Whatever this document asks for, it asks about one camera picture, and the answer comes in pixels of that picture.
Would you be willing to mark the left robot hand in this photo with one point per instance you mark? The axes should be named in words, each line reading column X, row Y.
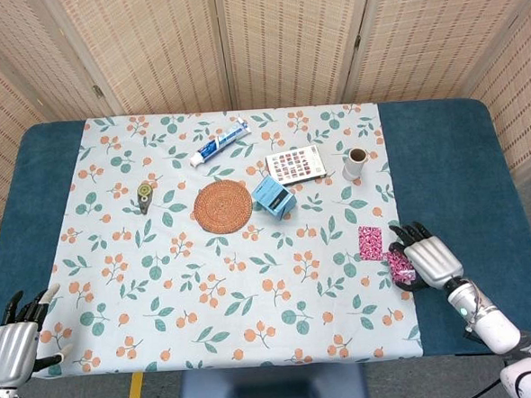
column 11, row 352

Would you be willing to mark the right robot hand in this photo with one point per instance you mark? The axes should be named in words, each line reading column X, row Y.
column 434, row 261

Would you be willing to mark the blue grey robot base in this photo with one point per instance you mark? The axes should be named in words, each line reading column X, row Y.
column 272, row 388

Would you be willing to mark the floral print tablecloth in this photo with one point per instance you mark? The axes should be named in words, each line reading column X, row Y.
column 206, row 266

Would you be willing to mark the teal velvet table cover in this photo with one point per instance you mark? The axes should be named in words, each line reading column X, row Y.
column 449, row 174

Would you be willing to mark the white cardboard tube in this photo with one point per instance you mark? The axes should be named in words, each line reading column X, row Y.
column 353, row 169

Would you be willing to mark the flat box with swatch grid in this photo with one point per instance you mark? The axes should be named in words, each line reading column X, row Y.
column 296, row 164

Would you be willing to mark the blue cardboard box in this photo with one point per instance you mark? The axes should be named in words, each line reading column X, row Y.
column 272, row 196

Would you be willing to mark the green correction tape dispenser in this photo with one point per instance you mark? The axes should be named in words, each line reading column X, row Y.
column 145, row 195

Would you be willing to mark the round woven rattan coaster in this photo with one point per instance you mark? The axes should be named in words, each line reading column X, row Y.
column 223, row 206

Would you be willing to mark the brass screen hinge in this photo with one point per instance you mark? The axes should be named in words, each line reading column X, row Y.
column 98, row 92
column 357, row 40

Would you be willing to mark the blue white toothpaste tube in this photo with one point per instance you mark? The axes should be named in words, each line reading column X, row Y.
column 219, row 143

